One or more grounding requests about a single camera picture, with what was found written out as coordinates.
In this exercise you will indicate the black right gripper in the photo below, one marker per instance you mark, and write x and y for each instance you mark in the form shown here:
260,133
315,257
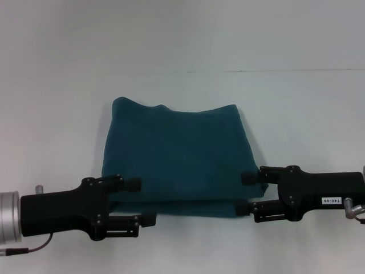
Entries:
316,194

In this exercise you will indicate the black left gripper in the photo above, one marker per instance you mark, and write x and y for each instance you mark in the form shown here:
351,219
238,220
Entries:
62,211

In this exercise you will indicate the teal blue t-shirt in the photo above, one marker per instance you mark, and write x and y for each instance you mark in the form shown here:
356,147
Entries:
179,154

